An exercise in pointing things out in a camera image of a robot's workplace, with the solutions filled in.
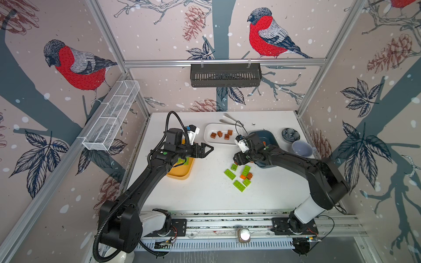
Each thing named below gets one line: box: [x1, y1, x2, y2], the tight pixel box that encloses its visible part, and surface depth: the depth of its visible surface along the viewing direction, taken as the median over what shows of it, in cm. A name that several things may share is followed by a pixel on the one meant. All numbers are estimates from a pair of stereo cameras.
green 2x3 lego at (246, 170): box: [241, 164, 252, 177], surface depth 92 cm
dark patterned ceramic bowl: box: [281, 127, 301, 144], surface depth 106 cm
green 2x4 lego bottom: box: [232, 179, 247, 193], surface depth 87 cm
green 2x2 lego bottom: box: [242, 178, 252, 187], surface depth 89 cm
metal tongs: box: [219, 112, 244, 128], surface depth 120 cm
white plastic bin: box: [203, 122, 238, 145], surface depth 109 cm
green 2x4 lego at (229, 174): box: [223, 168, 236, 181], surface depth 92 cm
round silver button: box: [238, 227, 251, 243], surface depth 64 cm
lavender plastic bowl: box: [291, 140, 317, 158], surface depth 99 cm
